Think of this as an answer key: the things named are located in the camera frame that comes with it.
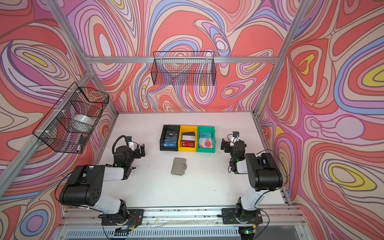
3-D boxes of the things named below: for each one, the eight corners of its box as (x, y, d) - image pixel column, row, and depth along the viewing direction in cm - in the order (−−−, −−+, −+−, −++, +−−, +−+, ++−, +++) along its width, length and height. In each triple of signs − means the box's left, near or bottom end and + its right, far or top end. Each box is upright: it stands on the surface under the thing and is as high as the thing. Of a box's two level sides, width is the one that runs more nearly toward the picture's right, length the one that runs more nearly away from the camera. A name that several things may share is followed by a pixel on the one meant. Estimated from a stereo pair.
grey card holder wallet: (171, 175, 89) (170, 174, 88) (172, 159, 96) (172, 157, 95) (186, 175, 89) (186, 174, 88) (186, 159, 96) (186, 157, 95)
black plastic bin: (160, 151, 98) (158, 146, 94) (163, 129, 110) (162, 124, 106) (178, 151, 98) (177, 146, 94) (180, 129, 110) (179, 124, 106)
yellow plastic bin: (178, 152, 98) (177, 147, 93) (180, 130, 109) (179, 125, 104) (196, 152, 97) (197, 147, 93) (196, 130, 109) (196, 125, 104)
